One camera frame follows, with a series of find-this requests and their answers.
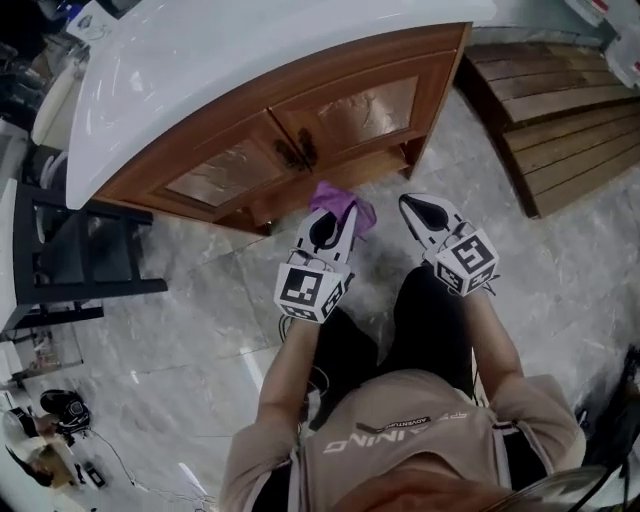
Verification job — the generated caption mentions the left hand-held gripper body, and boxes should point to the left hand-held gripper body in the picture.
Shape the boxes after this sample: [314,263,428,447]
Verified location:
[273,244,356,324]

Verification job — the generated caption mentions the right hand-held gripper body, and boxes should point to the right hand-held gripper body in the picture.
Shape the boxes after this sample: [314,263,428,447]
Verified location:
[421,226,502,298]

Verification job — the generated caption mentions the purple cloth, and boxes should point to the purple cloth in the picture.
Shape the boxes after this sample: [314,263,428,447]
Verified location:
[308,180,379,239]

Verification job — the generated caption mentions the wooden cabinet door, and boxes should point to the wooden cabinet door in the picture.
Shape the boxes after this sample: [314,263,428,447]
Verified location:
[149,110,311,214]
[269,52,431,174]

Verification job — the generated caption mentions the person's left forearm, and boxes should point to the person's left forearm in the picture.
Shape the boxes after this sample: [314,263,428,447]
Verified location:
[259,314,322,431]

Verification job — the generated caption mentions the person's right forearm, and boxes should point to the person's right forearm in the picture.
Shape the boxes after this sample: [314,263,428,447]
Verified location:
[462,289,526,397]

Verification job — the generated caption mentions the person's black trousers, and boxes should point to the person's black trousers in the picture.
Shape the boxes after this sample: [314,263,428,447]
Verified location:
[309,264,476,397]

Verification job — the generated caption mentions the wooden slatted platform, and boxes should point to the wooden slatted platform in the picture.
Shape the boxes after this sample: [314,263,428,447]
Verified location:
[457,39,640,219]

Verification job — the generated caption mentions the person's beige shirt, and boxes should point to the person's beige shirt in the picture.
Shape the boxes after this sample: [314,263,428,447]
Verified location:
[219,369,589,512]

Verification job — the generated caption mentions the person's head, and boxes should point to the person's head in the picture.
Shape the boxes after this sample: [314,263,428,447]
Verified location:
[379,479,531,512]

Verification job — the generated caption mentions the group of clear water bottles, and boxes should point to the group of clear water bottles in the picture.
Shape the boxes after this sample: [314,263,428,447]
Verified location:
[569,0,640,91]

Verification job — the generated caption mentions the person's eyeglasses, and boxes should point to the person's eyeglasses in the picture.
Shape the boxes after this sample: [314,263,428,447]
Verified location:
[504,464,626,512]

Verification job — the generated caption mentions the cream trash bin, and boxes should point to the cream trash bin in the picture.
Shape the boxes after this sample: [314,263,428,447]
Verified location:
[30,67,87,150]

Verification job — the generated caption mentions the small black device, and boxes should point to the small black device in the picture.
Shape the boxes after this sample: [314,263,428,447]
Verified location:
[82,462,107,489]

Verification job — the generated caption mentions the thin floor cable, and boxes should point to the thin floor cable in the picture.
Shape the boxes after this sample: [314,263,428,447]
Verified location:
[89,429,221,507]

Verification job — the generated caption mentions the metal wire rack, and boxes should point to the metal wire rack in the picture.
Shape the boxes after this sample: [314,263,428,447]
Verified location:
[0,319,84,384]

